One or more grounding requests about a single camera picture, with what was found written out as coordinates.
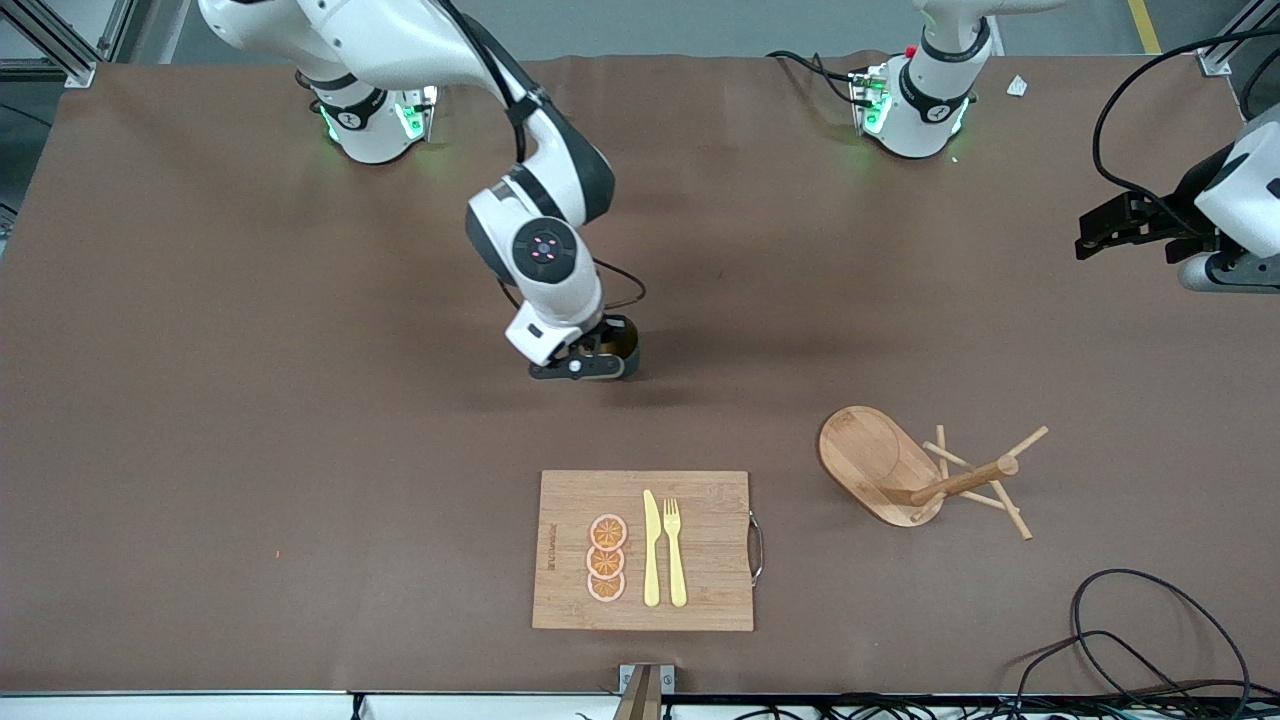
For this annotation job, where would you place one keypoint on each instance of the teal cup with yellow inside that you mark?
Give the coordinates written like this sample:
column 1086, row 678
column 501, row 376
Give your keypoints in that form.
column 626, row 340

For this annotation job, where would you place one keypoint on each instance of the metal camera bracket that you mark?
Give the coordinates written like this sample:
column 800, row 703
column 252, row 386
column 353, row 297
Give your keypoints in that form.
column 645, row 690

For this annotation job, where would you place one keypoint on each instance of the wooden cup rack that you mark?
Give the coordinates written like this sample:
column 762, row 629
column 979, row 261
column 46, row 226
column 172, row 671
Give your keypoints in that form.
column 865, row 455

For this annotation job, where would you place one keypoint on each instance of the aluminium frame profile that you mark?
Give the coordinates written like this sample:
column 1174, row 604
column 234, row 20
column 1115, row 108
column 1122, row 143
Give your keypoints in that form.
column 75, row 72
column 1215, row 62

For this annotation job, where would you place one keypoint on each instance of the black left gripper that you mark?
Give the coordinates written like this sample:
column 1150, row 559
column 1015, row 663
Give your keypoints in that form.
column 1183, row 196

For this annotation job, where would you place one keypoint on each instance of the bamboo cutting board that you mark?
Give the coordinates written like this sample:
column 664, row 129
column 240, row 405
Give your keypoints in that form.
column 710, row 560

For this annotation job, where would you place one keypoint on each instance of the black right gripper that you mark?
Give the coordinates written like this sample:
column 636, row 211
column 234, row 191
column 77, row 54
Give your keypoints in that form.
column 622, row 337

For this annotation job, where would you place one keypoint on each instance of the brown table cover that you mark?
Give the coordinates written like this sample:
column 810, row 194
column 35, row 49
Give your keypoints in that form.
column 300, row 450

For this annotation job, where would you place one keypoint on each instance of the yellow plastic knife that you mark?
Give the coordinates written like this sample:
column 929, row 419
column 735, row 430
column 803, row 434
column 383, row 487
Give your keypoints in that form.
column 652, row 560

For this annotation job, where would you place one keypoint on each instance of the white table edge rail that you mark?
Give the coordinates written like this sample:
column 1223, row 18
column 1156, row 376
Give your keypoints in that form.
column 200, row 708

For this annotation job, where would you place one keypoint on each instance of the small white paper scrap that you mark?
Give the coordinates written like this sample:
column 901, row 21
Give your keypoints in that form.
column 1017, row 86

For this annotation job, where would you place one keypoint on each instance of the toy orange slice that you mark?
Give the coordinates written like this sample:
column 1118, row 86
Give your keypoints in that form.
column 608, row 531

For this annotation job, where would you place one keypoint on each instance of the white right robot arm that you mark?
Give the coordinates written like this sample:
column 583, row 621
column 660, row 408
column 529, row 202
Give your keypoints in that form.
column 545, row 250

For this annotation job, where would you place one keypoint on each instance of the yellow plastic fork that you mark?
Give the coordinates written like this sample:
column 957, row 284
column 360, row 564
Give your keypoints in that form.
column 676, row 560

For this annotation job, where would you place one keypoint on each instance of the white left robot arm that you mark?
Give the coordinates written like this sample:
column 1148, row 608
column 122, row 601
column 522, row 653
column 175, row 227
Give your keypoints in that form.
column 925, row 100

